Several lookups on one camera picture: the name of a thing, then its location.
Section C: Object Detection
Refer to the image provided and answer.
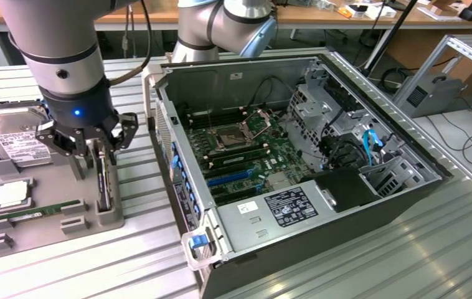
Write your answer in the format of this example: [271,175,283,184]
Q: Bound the silver CPU chip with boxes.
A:
[0,181,29,207]

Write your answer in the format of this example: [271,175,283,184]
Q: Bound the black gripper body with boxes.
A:
[39,79,120,130]

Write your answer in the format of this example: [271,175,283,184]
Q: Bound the thin black looped wire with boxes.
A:
[248,76,295,110]

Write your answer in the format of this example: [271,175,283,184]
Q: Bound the metal disk bay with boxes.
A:
[359,155,443,200]

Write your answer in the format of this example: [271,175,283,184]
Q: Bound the flat white package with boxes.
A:
[416,4,464,22]

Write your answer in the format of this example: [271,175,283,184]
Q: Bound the white cardboard box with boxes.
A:
[343,3,399,19]

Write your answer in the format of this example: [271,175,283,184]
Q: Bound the graphics card with black cooler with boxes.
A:
[92,136,115,216]

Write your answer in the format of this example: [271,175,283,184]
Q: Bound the grey box device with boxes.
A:
[404,75,472,118]

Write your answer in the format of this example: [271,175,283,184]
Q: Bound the open black PC case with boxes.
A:
[140,46,456,299]

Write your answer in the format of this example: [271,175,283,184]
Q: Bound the hanging cable with connector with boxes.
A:
[121,0,132,59]

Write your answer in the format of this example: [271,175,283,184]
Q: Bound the black wire bundle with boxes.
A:
[319,133,369,169]

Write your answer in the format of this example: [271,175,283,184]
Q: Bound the metal socket cover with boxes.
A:
[239,108,279,138]

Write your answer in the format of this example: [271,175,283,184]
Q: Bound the green motherboard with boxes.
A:
[180,107,316,206]

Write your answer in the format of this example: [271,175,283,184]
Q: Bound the silver hard disk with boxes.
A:
[0,105,65,164]

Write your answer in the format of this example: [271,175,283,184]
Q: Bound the socket locking lever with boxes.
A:
[207,105,217,135]

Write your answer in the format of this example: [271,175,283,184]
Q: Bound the blue SATA wire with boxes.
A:
[360,129,385,168]

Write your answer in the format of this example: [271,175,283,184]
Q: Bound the grey plastic parts rack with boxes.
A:
[0,116,127,262]

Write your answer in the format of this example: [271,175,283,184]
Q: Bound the black expansion slot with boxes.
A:
[211,185,261,200]

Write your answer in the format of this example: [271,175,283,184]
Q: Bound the black plastic shroud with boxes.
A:
[301,168,385,214]

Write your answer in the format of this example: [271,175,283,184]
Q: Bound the blue expansion slot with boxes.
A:
[205,169,256,187]

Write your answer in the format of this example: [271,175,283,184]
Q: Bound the black desk device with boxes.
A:
[457,0,472,21]

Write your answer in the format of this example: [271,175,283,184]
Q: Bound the black camera cable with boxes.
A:
[109,0,155,85]

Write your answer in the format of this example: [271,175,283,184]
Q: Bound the CPU socket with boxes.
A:
[213,126,249,150]

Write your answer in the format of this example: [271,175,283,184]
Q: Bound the green RAM stick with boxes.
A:
[0,201,80,224]

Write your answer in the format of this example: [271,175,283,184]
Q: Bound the black floor cables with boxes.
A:
[439,113,472,187]

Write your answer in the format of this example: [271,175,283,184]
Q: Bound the grey power supply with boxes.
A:
[215,180,339,253]

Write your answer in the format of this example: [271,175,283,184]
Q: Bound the coiled black cable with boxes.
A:
[380,67,416,94]

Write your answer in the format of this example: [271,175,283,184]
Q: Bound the silver perforated drive cage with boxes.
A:
[285,82,369,166]

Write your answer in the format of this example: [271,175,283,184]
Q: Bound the black tripod pole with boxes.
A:
[363,0,420,72]

